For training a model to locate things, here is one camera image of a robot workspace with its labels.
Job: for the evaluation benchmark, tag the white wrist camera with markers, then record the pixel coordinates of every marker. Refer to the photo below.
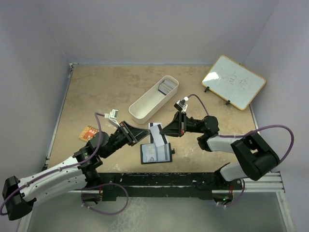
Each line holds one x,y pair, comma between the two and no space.
182,105
112,118

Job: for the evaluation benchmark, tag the orange spiral notepad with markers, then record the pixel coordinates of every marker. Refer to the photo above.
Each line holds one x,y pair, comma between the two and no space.
88,133

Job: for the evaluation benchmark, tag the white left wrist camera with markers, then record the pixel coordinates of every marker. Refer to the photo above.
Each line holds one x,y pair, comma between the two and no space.
112,118

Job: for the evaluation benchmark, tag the stack of cards in tray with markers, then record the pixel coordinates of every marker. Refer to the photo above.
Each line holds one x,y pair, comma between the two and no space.
166,86

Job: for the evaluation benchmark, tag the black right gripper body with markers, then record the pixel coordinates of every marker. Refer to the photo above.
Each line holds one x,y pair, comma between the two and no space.
189,124

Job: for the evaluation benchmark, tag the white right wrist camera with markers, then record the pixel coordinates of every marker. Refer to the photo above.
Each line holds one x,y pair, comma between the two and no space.
182,105

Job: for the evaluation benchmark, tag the small whiteboard yellow frame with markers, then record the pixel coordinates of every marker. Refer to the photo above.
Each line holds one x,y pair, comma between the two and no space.
233,82

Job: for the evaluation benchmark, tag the white magnetic stripe card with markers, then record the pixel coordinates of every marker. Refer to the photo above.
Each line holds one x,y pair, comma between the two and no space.
156,137

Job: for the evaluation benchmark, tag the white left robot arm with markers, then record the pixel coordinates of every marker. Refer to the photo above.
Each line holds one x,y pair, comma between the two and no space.
76,172

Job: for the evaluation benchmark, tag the white plastic card tray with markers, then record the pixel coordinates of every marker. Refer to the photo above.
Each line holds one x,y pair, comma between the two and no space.
151,101

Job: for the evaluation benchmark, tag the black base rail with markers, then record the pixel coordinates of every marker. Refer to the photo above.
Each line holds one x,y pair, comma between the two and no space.
162,185

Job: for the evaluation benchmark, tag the aluminium frame rail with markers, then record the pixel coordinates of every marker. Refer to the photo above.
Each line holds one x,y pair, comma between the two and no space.
272,181

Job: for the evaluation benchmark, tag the black leather card holder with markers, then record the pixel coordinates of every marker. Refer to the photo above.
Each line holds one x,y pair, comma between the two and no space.
163,154

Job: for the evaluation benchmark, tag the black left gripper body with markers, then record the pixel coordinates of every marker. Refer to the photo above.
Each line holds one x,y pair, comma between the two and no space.
119,139

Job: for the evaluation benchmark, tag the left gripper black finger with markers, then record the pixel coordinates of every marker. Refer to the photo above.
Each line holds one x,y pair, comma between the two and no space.
132,128
138,135

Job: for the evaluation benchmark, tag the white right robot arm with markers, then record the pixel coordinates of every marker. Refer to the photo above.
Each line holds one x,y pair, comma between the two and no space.
255,157

